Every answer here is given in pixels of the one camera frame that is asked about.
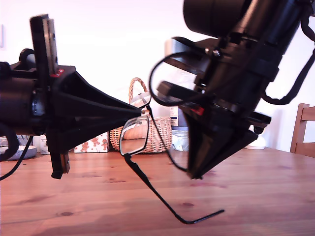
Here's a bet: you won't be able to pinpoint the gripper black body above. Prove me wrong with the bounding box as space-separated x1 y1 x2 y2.
157 80 272 135
29 13 71 179

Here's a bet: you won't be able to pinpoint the wicker basket with handle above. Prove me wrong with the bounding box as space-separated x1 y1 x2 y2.
109 77 173 153

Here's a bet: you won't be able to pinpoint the white printed carton box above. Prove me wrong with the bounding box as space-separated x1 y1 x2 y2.
39 135 51 155

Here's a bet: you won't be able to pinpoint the black thin-framed glasses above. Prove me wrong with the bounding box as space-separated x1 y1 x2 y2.
120 91 225 225

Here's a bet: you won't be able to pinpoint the grey round plate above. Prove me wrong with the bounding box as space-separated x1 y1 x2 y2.
0 145 38 162

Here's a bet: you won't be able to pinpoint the gingerbread print tissue box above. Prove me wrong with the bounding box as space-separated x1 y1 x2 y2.
73 131 109 153

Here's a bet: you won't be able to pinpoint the brown wooden chair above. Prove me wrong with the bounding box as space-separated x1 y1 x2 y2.
289 103 315 158

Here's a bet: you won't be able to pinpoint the large clear water bottle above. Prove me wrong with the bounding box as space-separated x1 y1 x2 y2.
169 73 190 152

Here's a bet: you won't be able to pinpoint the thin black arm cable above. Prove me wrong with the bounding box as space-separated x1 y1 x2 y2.
148 51 215 107

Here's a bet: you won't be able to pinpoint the small white round camera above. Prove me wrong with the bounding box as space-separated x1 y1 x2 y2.
245 134 266 150

